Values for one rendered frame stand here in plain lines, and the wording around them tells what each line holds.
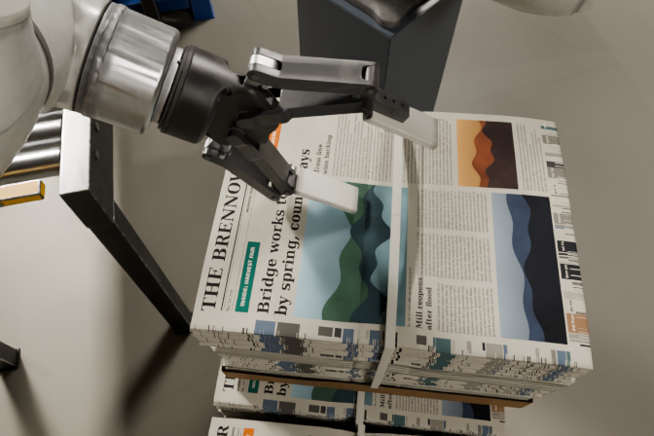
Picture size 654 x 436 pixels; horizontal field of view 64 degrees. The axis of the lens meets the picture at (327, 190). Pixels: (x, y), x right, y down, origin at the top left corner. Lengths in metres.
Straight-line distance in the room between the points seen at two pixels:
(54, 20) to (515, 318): 0.45
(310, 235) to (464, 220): 0.16
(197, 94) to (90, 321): 1.40
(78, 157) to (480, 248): 0.70
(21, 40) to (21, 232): 1.72
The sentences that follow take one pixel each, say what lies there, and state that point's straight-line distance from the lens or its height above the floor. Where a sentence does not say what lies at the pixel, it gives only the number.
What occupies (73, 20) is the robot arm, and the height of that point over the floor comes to 1.30.
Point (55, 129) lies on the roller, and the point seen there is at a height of 0.80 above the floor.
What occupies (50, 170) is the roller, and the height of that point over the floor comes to 0.78.
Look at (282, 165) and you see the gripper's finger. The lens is 0.52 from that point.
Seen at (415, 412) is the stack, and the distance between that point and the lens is 0.73.
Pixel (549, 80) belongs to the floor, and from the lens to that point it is 2.29.
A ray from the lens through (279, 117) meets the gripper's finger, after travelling 0.43.
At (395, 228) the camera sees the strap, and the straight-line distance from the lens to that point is 0.53.
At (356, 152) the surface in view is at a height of 1.06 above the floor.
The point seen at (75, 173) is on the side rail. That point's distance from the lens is 0.98.
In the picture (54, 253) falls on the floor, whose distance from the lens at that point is 1.91.
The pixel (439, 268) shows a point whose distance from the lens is 0.54.
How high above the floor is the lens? 1.54
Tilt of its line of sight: 59 degrees down
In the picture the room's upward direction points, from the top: straight up
